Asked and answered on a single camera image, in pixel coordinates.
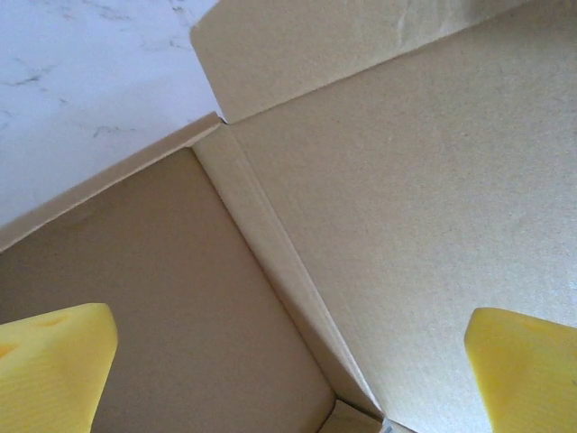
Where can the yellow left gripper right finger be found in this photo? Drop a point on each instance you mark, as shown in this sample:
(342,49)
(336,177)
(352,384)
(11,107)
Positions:
(527,374)

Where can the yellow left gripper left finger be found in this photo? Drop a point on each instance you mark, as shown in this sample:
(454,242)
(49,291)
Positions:
(49,374)

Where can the brown cardboard box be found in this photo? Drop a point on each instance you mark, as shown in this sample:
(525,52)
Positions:
(405,203)

